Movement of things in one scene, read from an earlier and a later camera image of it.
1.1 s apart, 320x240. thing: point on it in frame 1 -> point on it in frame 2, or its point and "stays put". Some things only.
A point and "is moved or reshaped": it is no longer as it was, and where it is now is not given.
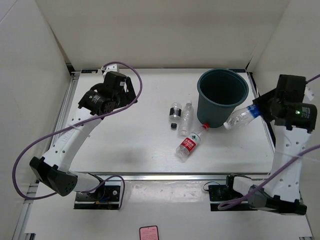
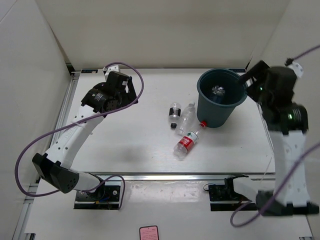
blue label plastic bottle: (242, 116) -> (217, 93)
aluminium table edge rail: (172, 176) stays put
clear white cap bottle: (186, 120) stays put
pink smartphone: (149, 233) stays put
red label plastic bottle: (183, 151) is moved or reshaped
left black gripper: (129, 96) stays put
